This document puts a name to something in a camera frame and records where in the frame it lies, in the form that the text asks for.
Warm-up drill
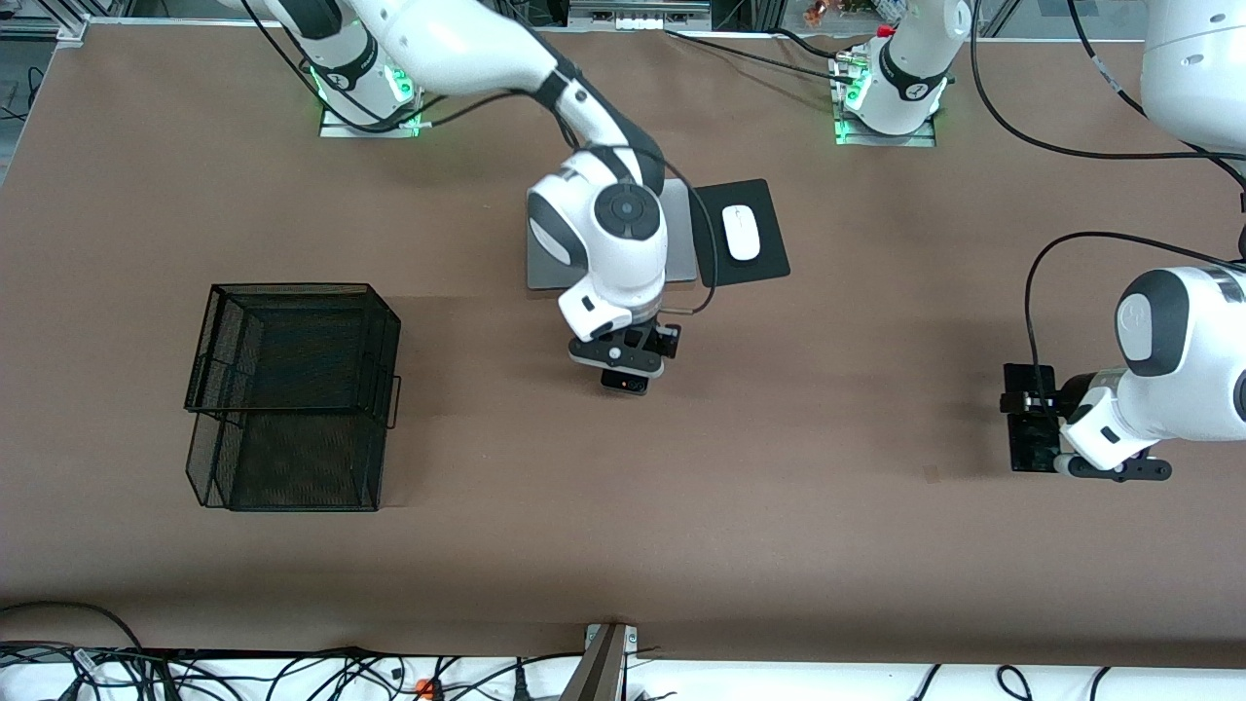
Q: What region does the black slab smartphone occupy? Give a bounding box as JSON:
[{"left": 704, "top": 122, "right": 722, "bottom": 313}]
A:
[{"left": 1008, "top": 414, "right": 1064, "bottom": 473}]

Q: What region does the silver closed laptop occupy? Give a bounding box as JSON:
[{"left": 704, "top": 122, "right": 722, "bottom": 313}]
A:
[{"left": 526, "top": 178, "right": 700, "bottom": 291}]

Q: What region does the black mouse pad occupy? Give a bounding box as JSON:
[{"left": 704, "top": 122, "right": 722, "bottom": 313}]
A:
[{"left": 688, "top": 178, "right": 791, "bottom": 289}]

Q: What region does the white computer mouse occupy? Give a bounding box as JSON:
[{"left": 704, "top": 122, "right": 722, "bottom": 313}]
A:
[{"left": 722, "top": 204, "right": 762, "bottom": 262}]

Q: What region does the grey metal mounting plate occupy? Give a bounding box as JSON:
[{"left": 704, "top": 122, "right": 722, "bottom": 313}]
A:
[
  {"left": 319, "top": 97, "right": 421, "bottom": 139},
  {"left": 835, "top": 109, "right": 937, "bottom": 149}
]

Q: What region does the silver rack device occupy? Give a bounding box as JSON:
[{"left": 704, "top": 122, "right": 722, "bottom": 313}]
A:
[{"left": 568, "top": 0, "right": 712, "bottom": 32}]

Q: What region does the black mesh two-tier tray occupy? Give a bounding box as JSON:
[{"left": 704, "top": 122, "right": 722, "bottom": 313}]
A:
[{"left": 183, "top": 282, "right": 403, "bottom": 513}]

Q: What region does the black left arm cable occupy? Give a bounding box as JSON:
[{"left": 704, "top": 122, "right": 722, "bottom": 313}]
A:
[{"left": 969, "top": 0, "right": 1246, "bottom": 410}]

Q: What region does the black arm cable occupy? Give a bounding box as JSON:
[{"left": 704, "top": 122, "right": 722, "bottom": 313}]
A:
[
  {"left": 969, "top": 0, "right": 1246, "bottom": 410},
  {"left": 238, "top": 0, "right": 721, "bottom": 317}
]

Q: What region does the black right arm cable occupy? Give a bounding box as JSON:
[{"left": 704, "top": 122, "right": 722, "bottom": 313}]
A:
[{"left": 238, "top": 0, "right": 721, "bottom": 317}]

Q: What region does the black table cable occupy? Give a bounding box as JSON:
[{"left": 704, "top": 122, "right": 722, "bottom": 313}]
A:
[{"left": 665, "top": 29, "right": 848, "bottom": 84}]

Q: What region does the metal camera post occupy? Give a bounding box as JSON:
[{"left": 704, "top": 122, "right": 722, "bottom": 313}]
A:
[{"left": 560, "top": 623, "right": 639, "bottom": 701}]

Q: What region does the thick grey cable loop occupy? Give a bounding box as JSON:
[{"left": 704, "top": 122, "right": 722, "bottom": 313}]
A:
[{"left": 0, "top": 601, "right": 147, "bottom": 665}]

